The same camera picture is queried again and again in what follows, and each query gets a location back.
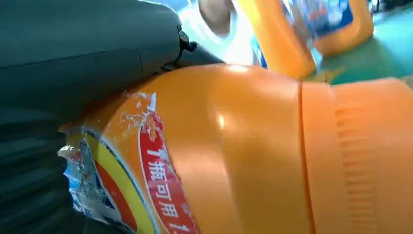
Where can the orange plastic drink bottle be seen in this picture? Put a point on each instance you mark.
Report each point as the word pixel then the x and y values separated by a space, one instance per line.
pixel 280 42
pixel 251 155

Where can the person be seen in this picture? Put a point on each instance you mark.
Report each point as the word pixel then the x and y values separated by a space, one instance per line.
pixel 238 48

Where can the green table mat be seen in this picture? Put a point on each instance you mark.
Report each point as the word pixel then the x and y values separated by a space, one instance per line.
pixel 387 48

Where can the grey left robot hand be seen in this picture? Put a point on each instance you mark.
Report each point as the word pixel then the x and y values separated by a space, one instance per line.
pixel 80 48

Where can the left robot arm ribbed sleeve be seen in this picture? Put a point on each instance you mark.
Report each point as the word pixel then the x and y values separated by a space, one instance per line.
pixel 29 177

